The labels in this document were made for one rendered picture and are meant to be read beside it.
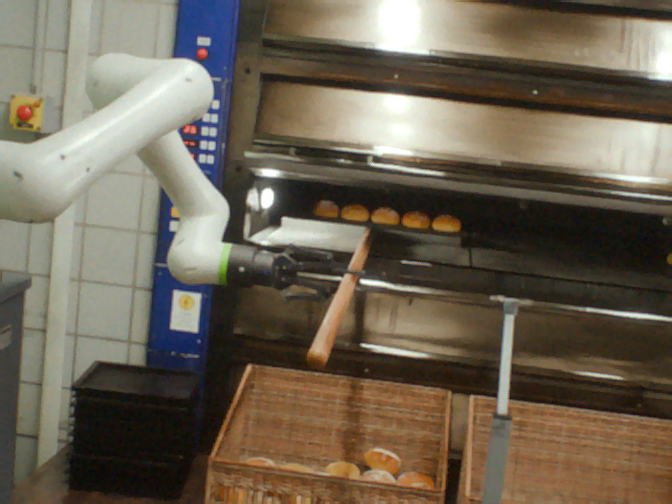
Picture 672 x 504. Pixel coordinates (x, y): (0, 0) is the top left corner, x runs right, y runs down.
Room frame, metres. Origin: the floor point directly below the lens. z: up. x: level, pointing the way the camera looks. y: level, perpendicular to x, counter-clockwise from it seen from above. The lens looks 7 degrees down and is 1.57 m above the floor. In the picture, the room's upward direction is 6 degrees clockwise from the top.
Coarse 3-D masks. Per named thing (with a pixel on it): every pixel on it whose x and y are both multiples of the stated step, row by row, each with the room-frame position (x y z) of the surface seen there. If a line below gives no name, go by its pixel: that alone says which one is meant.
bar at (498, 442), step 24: (384, 288) 2.61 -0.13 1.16; (408, 288) 2.61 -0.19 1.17; (432, 288) 2.61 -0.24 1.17; (504, 312) 2.58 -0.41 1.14; (552, 312) 2.57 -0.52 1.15; (576, 312) 2.57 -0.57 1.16; (600, 312) 2.56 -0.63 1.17; (624, 312) 2.56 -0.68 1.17; (504, 336) 2.53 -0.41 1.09; (504, 360) 2.48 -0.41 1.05; (504, 384) 2.44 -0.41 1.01; (504, 408) 2.39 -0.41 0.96; (504, 432) 2.36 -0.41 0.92; (504, 456) 2.36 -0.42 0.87
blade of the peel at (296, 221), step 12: (288, 216) 3.66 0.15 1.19; (300, 216) 3.80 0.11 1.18; (300, 228) 3.47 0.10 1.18; (312, 228) 3.47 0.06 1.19; (324, 228) 3.47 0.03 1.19; (336, 228) 3.46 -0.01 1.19; (348, 228) 3.46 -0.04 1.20; (360, 228) 3.46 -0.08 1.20; (384, 228) 3.71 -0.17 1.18; (396, 228) 3.75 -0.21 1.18; (408, 228) 3.79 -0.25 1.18; (408, 240) 3.45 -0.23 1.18; (420, 240) 3.45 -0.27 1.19; (432, 240) 3.44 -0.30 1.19; (444, 240) 3.44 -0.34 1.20; (456, 240) 3.44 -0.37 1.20
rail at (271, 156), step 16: (272, 160) 2.87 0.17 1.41; (288, 160) 2.87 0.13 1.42; (304, 160) 2.86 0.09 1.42; (320, 160) 2.86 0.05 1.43; (336, 160) 2.86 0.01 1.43; (432, 176) 2.83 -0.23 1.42; (448, 176) 2.83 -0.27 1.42; (464, 176) 2.83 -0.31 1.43; (480, 176) 2.82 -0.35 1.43; (560, 192) 2.80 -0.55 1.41; (576, 192) 2.80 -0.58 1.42; (592, 192) 2.79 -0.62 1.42; (608, 192) 2.79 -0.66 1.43
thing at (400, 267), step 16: (256, 240) 3.08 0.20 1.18; (304, 256) 3.01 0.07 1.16; (336, 256) 3.00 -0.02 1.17; (352, 256) 2.99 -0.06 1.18; (368, 256) 3.00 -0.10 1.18; (384, 256) 3.03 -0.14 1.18; (384, 272) 2.99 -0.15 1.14; (400, 272) 2.98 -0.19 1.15; (416, 272) 2.98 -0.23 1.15; (432, 272) 2.97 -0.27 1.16; (448, 272) 2.97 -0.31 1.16; (464, 272) 2.97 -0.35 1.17; (480, 272) 2.96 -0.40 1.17; (496, 272) 2.96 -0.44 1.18; (512, 272) 2.99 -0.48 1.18; (512, 288) 2.95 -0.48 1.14; (528, 288) 2.95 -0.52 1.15; (544, 288) 2.94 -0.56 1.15; (560, 288) 2.94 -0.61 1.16; (576, 288) 2.94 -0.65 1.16; (592, 288) 2.93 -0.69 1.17; (608, 288) 2.93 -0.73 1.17; (624, 288) 2.93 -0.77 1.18; (640, 288) 2.95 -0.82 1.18; (640, 304) 2.92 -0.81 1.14; (656, 304) 2.92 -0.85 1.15
